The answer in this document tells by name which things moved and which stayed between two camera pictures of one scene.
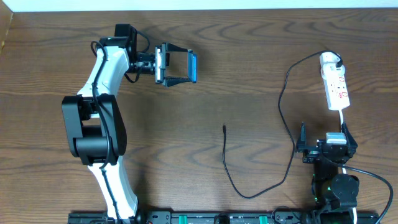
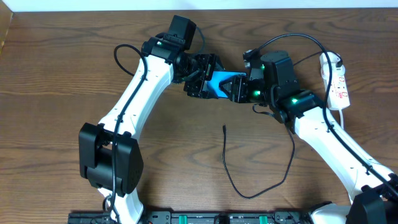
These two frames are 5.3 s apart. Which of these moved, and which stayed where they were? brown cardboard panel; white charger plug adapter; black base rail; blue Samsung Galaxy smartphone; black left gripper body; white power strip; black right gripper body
Moved: black left gripper body; black right gripper body; blue Samsung Galaxy smartphone
Stayed: white charger plug adapter; black base rail; white power strip; brown cardboard panel
